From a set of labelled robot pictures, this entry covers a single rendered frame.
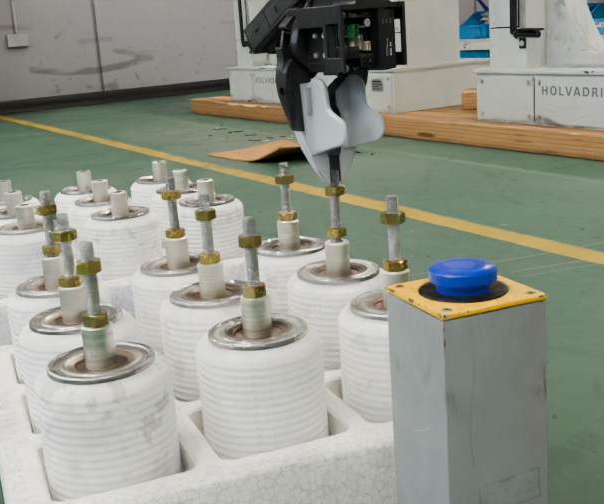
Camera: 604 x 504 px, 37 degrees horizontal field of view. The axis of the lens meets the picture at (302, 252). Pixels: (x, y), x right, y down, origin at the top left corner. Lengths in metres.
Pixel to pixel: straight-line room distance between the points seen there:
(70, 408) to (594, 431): 0.66
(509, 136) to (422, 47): 0.87
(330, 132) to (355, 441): 0.26
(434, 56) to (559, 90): 0.97
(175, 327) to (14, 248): 0.42
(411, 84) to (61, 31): 3.64
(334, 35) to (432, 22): 3.25
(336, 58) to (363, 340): 0.22
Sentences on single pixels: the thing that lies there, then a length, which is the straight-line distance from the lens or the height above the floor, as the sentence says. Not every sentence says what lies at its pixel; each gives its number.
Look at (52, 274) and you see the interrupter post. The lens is 0.88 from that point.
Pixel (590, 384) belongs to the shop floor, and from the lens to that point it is 1.24.
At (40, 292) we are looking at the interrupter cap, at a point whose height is 0.25.
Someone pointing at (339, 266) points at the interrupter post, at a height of 0.26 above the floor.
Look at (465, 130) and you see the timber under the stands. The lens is 3.42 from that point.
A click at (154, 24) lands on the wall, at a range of 7.24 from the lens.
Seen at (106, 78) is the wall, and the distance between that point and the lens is 7.11.
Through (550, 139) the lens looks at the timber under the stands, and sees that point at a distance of 3.10.
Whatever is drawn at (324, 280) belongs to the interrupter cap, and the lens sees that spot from 0.80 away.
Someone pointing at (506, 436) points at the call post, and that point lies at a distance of 0.56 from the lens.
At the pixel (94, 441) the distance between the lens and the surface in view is 0.64.
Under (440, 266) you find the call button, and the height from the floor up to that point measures 0.33.
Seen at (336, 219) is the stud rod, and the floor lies 0.30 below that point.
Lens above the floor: 0.48
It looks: 14 degrees down
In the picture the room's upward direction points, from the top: 4 degrees counter-clockwise
